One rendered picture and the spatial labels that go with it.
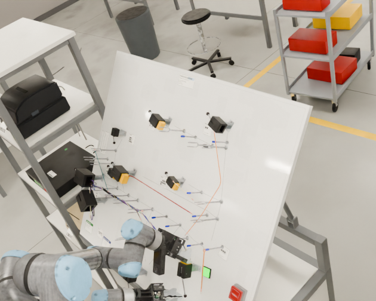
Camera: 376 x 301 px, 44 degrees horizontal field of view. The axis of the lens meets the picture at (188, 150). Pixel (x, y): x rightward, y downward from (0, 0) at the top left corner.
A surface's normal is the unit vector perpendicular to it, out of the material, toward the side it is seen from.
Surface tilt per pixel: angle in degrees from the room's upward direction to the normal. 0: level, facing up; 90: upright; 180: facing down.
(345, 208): 0
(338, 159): 0
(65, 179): 0
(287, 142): 52
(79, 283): 84
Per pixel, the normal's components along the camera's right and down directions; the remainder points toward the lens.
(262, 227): -0.72, -0.03
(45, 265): -0.29, -0.68
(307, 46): -0.62, 0.60
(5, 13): 0.69, 0.29
